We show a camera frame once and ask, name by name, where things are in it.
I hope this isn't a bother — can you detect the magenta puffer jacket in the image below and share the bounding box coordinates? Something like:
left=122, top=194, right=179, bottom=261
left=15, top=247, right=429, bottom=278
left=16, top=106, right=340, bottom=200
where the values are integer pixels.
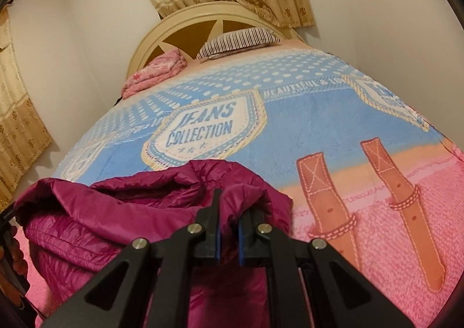
left=14, top=160, right=293, bottom=327

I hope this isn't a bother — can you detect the person's left hand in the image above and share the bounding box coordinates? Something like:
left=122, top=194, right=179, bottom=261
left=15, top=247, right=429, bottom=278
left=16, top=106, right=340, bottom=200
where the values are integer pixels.
left=1, top=225, right=28, bottom=308

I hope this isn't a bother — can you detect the pink and blue bedspread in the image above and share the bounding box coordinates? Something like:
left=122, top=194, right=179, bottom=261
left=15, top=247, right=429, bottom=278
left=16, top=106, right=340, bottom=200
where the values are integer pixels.
left=14, top=39, right=464, bottom=328

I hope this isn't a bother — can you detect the black object beside bed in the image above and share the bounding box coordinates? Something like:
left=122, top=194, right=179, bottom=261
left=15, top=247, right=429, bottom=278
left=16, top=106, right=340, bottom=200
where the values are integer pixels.
left=114, top=96, right=123, bottom=106

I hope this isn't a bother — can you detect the folded pink blanket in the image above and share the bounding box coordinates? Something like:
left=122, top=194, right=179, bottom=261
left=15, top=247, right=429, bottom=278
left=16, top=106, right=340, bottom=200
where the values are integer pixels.
left=121, top=49, right=187, bottom=100

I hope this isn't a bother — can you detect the striped pillow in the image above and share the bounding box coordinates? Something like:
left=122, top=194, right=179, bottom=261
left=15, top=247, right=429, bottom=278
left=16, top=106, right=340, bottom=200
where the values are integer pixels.
left=197, top=28, right=281, bottom=60

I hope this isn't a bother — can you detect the cream wooden headboard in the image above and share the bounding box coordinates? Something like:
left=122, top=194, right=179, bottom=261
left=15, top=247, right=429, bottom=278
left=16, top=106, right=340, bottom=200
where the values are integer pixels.
left=127, top=1, right=303, bottom=77

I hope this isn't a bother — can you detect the beige curtain on side wall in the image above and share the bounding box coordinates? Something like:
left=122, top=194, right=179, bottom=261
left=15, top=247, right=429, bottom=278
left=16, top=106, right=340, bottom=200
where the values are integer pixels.
left=0, top=8, right=53, bottom=210

